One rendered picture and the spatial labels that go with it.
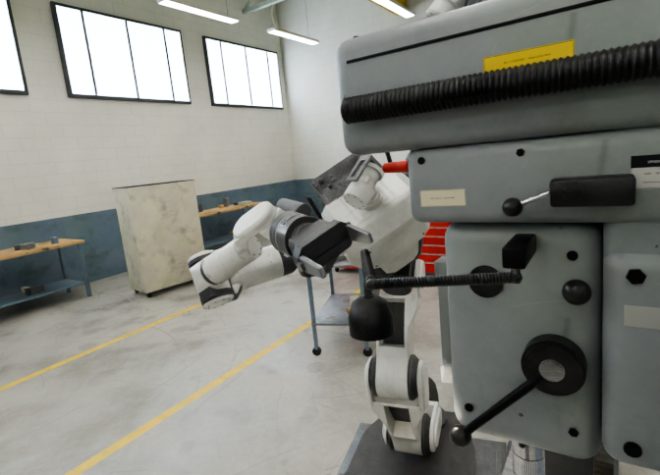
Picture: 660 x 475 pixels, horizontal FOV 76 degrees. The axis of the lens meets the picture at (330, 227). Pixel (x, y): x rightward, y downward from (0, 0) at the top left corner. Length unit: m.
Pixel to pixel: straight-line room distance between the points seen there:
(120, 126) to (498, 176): 8.60
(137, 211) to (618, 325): 6.22
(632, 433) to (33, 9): 8.77
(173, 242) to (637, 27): 6.47
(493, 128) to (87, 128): 8.32
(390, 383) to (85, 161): 7.63
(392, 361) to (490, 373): 0.82
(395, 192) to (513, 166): 0.66
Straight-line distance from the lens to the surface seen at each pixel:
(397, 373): 1.44
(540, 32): 0.54
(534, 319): 0.61
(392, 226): 1.14
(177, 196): 6.73
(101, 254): 8.62
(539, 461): 0.81
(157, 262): 6.65
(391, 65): 0.59
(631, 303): 0.57
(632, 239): 0.56
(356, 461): 1.87
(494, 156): 0.55
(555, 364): 0.59
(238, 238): 0.91
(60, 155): 8.39
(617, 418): 0.63
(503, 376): 0.65
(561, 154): 0.54
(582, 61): 0.50
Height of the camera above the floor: 1.73
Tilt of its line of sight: 9 degrees down
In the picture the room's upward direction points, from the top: 6 degrees counter-clockwise
